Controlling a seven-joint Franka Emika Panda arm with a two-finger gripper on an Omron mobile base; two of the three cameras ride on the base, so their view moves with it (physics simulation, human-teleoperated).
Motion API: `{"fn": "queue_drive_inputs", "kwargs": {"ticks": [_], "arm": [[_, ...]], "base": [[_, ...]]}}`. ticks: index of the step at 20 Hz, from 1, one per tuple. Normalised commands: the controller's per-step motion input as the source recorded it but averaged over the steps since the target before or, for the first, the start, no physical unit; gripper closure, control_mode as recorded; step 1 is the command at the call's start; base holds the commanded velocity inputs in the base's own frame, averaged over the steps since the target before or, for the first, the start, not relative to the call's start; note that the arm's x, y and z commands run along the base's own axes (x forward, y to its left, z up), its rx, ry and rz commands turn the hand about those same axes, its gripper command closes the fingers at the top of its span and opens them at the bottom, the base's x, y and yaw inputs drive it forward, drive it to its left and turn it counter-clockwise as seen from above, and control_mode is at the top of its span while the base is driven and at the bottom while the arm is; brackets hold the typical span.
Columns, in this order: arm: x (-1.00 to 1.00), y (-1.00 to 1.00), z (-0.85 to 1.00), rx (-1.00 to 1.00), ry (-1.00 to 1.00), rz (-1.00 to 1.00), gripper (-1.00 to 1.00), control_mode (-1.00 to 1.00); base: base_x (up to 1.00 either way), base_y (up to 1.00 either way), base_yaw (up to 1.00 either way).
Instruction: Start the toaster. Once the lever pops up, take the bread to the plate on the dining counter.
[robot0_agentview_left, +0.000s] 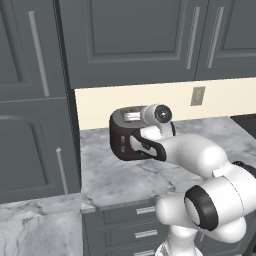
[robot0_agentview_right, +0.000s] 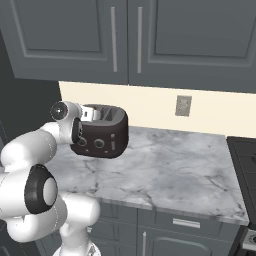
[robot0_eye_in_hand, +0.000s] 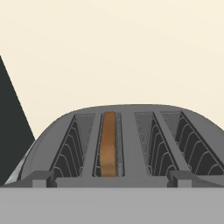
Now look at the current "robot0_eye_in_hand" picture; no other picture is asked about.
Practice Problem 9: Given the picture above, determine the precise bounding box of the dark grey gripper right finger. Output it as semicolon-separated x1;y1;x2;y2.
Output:
167;171;223;188

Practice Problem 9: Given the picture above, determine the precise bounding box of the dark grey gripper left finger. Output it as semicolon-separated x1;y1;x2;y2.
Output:
3;171;58;188

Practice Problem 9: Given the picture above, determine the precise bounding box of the grey four-slot toaster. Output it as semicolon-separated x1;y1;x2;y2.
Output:
4;103;224;188

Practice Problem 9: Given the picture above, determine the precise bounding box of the brown bread slice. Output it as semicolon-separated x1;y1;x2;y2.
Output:
100;111;117;178

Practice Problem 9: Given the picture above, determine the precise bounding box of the dark grey appliance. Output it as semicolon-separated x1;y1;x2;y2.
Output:
0;55;37;186

